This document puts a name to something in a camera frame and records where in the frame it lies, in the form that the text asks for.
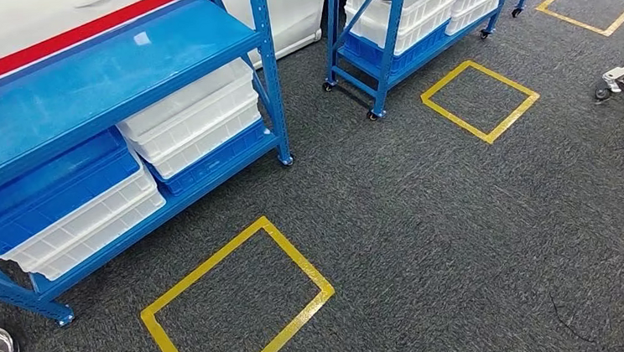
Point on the yellow floor tape square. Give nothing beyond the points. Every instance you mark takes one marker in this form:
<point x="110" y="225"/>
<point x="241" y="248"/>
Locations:
<point x="202" y="269"/>

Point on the white plastic crate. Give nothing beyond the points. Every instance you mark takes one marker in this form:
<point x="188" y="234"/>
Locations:
<point x="97" y="214"/>
<point x="477" y="6"/>
<point x="416" y="8"/>
<point x="184" y="112"/>
<point x="204" y="145"/>
<point x="118" y="229"/>

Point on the blue plastic crate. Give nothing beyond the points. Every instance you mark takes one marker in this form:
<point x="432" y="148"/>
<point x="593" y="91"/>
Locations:
<point x="216" y="162"/>
<point x="419" y="52"/>
<point x="41" y="201"/>

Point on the blue metal shelf rack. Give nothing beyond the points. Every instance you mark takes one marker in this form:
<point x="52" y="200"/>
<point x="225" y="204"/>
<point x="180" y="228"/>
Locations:
<point x="87" y="75"/>

